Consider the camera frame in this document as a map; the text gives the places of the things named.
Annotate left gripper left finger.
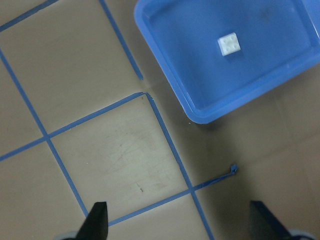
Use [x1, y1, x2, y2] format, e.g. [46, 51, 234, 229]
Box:
[74, 201, 108, 240]

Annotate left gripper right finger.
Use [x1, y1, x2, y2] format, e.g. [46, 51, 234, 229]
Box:
[249, 200, 292, 240]

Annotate blue plastic tray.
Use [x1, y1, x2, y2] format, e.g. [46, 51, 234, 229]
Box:
[134, 0, 320, 124]

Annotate brown paper table cover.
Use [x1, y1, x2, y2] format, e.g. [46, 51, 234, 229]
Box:
[0, 0, 320, 240]

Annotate white block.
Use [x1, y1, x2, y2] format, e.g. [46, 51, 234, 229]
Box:
[217, 32, 241, 56]

